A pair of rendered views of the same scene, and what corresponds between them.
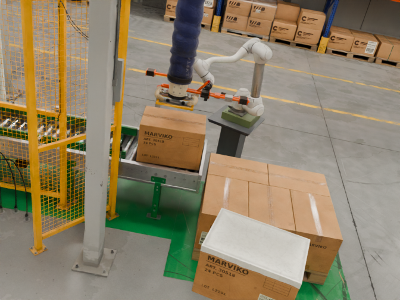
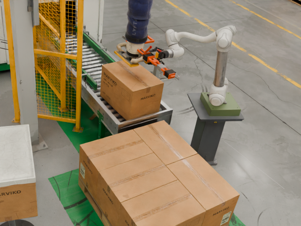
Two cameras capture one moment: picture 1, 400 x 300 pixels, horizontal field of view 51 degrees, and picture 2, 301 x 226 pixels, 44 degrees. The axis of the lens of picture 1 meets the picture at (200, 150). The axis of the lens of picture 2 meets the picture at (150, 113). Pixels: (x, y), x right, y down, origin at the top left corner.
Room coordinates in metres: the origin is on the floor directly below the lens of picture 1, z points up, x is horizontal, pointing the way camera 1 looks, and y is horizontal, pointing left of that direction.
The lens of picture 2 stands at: (1.52, -2.61, 2.92)
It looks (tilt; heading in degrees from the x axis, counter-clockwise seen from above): 35 degrees down; 51
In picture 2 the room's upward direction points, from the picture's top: 9 degrees clockwise
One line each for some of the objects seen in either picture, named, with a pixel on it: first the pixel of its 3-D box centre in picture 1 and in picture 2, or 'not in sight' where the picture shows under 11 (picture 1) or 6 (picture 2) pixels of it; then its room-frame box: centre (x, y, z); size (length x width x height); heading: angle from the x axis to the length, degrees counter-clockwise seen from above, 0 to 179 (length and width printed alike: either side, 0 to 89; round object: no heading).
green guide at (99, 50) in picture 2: (62, 115); (102, 51); (3.79, 1.48, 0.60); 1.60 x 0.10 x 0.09; 90
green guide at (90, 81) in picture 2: (40, 140); (66, 57); (3.25, 1.48, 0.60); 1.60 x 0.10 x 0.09; 90
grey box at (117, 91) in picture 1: (107, 78); (32, 6); (2.61, 0.70, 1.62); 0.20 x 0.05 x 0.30; 90
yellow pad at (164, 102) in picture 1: (175, 102); (126, 56); (3.41, 0.30, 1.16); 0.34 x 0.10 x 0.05; 91
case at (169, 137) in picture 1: (171, 137); (130, 89); (3.50, 0.29, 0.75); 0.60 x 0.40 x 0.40; 94
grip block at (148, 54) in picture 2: (205, 93); (148, 57); (3.51, 0.05, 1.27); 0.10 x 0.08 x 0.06; 1
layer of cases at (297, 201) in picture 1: (264, 208); (153, 184); (3.21, -0.71, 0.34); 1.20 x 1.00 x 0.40; 90
